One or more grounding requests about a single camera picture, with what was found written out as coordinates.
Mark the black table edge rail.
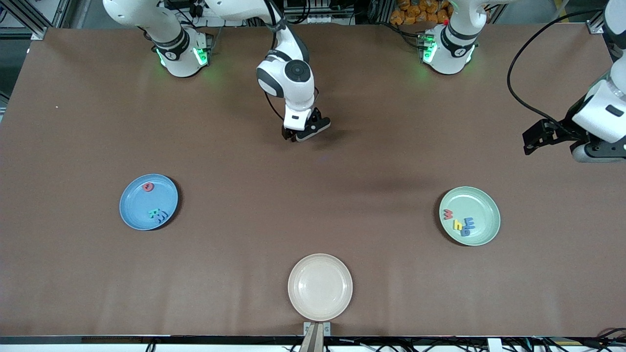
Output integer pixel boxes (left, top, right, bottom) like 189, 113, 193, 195
0, 335, 626, 344

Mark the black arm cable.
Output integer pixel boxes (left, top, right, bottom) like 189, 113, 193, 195
262, 0, 289, 125
507, 9, 607, 129

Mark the aluminium frame post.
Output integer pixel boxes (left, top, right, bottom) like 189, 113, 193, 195
0, 0, 74, 41
586, 0, 609, 35

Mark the brown table cover sheet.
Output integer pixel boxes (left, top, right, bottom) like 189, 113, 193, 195
0, 22, 626, 338

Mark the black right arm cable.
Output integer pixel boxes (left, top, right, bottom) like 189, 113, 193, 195
262, 0, 289, 125

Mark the green plate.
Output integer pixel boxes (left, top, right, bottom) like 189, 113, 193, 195
439, 186, 501, 246

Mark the blue plate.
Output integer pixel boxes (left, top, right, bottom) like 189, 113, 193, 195
119, 174, 179, 231

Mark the beige plate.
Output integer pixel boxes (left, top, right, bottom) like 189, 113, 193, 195
288, 253, 353, 322

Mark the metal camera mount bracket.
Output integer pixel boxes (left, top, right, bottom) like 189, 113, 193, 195
303, 322, 332, 352

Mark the white power strip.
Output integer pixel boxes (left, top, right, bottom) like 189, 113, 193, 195
283, 0, 355, 25
188, 0, 245, 27

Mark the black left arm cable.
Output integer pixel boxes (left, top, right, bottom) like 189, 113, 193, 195
507, 9, 607, 129

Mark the orange bag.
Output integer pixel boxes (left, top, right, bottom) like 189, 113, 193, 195
390, 0, 453, 26

